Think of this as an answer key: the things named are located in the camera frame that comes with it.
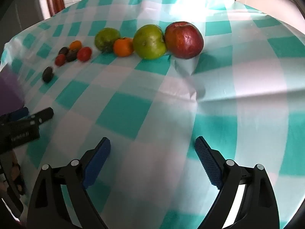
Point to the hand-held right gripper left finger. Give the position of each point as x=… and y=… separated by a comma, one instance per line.
x=96, y=163

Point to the red apple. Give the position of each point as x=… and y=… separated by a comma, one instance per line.
x=184, y=40

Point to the teal white checked tablecloth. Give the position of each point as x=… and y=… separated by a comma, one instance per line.
x=152, y=105

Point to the orange tangerine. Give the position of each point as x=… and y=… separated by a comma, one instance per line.
x=123, y=47

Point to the small orange fruit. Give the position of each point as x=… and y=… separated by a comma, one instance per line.
x=75, y=44

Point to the dark round fruit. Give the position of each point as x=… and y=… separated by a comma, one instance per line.
x=63, y=50
x=48, y=74
x=71, y=55

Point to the purple seat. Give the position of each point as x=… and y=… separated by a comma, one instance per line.
x=9, y=95

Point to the small green apple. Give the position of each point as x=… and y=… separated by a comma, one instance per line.
x=106, y=39

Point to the small red tomato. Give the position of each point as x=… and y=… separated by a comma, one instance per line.
x=60, y=59

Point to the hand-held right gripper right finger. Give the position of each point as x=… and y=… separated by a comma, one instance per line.
x=209, y=164

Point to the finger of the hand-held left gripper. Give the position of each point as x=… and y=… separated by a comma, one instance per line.
x=44, y=115
x=20, y=113

